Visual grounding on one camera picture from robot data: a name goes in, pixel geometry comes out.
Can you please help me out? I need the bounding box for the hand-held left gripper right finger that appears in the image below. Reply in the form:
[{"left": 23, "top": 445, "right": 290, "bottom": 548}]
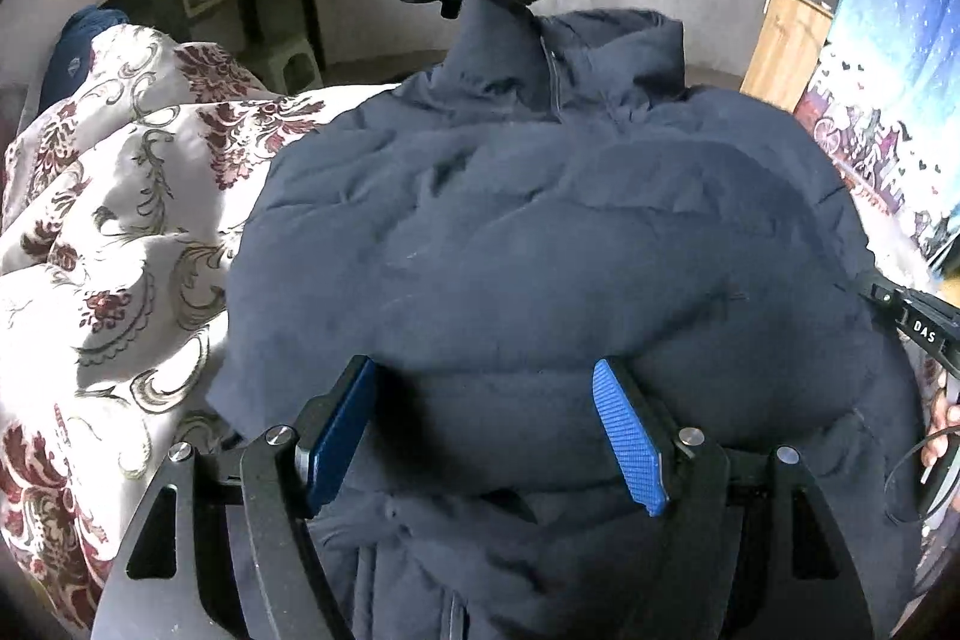
[{"left": 591, "top": 356, "right": 875, "bottom": 640}]

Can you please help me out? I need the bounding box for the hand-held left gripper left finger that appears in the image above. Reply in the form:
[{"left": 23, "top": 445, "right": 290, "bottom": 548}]
[{"left": 90, "top": 353, "right": 378, "bottom": 640}]

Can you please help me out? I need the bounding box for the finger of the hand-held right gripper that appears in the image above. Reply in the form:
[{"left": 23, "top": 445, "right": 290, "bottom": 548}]
[{"left": 857, "top": 278, "right": 912, "bottom": 316}]

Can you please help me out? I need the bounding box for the navy blue padded jacket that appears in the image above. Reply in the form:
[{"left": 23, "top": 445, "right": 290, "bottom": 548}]
[{"left": 206, "top": 0, "right": 927, "bottom": 640}]

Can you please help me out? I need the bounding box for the person's right hand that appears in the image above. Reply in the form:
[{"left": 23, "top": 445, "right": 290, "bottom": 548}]
[{"left": 919, "top": 385, "right": 960, "bottom": 474}]

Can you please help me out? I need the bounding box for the blue printed curtain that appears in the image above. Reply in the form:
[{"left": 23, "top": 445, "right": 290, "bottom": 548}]
[{"left": 793, "top": 0, "right": 960, "bottom": 270}]

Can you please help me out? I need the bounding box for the light wooden board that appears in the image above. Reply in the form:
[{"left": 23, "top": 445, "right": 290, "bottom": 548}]
[{"left": 739, "top": 0, "right": 836, "bottom": 114}]

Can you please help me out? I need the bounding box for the floral patterned quilt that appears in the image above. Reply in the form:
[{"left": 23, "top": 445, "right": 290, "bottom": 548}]
[{"left": 0, "top": 23, "right": 410, "bottom": 633}]

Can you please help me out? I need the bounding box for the grey plastic stool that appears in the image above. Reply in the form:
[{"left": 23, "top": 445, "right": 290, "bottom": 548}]
[{"left": 246, "top": 36, "right": 326, "bottom": 95}]

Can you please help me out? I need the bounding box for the black cable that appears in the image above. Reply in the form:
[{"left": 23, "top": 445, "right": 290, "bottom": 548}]
[{"left": 883, "top": 421, "right": 960, "bottom": 526}]

